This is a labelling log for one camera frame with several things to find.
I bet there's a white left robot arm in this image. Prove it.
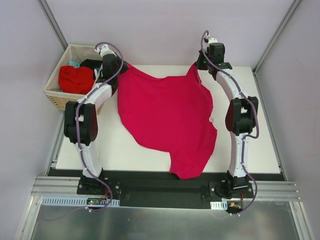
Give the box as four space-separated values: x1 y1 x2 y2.
64 53 125 195

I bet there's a magenta pink t shirt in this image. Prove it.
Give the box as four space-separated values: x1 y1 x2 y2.
117 65 218 180

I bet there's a black t shirt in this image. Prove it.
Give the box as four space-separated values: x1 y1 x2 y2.
79 59 103 72

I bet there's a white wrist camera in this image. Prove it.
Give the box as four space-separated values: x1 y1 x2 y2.
94 44 117 58
204 36 218 46

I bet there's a right white cable duct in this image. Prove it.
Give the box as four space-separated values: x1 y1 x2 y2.
210 200 228 211

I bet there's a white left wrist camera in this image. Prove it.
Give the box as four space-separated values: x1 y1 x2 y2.
94 44 117 58

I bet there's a wicker basket with liner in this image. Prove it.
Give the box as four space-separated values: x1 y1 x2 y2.
43 44 102 111

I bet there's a right aluminium frame post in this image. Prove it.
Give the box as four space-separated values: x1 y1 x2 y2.
252 0 303 76

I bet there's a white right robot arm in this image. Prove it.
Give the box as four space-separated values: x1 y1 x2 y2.
196 37 260 199

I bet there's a left white cable duct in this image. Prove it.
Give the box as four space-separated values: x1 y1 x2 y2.
42 196 120 208

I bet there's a left aluminium frame post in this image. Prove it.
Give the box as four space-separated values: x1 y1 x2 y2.
37 0 69 51

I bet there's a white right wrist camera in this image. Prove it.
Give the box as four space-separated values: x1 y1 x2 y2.
204 36 218 46

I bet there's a light blue t shirt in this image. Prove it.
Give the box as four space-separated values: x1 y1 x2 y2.
68 60 80 68

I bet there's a red t shirt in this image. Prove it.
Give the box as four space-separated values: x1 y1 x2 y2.
58 65 95 95

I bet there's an aluminium frame post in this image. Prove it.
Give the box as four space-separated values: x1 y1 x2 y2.
37 0 69 51
252 0 303 76

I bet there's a white cable duct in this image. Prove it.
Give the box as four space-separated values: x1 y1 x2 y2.
42 196 120 208
210 200 228 211

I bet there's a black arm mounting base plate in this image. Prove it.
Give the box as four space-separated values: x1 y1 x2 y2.
76 170 254 209

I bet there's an aluminium frame rail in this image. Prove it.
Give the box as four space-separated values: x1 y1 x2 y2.
33 169 302 202

